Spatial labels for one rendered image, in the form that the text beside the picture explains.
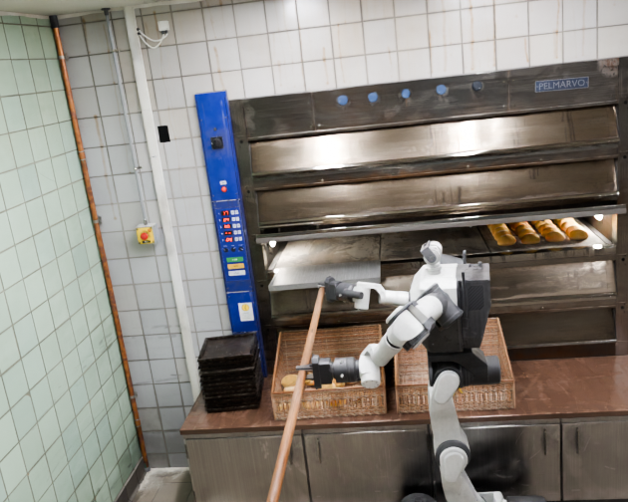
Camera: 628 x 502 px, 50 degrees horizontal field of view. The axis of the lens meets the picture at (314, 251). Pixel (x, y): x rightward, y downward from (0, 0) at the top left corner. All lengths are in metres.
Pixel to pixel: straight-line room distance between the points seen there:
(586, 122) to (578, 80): 0.20
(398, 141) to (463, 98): 0.37
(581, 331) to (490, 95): 1.32
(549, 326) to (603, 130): 1.03
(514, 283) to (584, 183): 0.61
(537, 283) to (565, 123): 0.82
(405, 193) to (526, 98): 0.74
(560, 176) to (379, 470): 1.69
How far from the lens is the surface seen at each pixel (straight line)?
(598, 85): 3.52
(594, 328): 3.80
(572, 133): 3.49
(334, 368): 2.36
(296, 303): 3.63
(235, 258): 3.57
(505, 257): 3.57
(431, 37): 3.37
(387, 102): 3.38
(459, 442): 2.90
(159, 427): 4.17
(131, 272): 3.81
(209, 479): 3.58
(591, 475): 3.55
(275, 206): 3.49
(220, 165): 3.47
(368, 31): 3.36
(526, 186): 3.49
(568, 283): 3.67
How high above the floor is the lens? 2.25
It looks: 16 degrees down
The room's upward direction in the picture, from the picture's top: 7 degrees counter-clockwise
